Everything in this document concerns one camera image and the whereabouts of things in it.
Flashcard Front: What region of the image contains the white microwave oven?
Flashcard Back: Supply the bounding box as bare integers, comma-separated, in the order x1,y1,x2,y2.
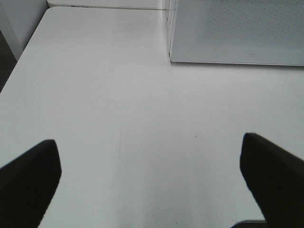
162,0,304,67

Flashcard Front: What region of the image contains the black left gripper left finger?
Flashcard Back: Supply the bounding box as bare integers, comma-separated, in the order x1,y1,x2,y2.
0,140,62,228

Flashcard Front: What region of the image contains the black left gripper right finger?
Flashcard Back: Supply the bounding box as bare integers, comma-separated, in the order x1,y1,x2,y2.
239,133,304,228

